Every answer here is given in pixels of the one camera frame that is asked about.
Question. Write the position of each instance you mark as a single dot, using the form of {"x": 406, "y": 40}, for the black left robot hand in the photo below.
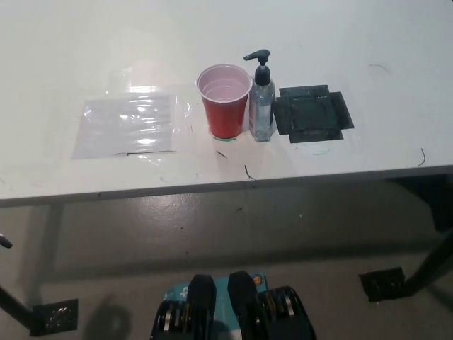
{"x": 5, "y": 242}

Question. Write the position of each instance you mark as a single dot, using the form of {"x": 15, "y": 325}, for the clear hand soap pump bottle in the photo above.
{"x": 262, "y": 106}

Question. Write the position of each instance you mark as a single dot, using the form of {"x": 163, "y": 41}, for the robot body black teal blocks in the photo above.
{"x": 244, "y": 311}

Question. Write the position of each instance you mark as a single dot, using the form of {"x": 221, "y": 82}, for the black table leg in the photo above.
{"x": 433, "y": 255}
{"x": 14, "y": 304}

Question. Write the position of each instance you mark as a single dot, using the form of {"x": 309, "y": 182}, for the clear plastic sheet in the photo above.
{"x": 127, "y": 127}

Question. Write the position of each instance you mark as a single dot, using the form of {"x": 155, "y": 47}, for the red plastic cup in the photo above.
{"x": 225, "y": 113}

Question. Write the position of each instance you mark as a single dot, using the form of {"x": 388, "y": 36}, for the black tape patch on table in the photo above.
{"x": 311, "y": 115}

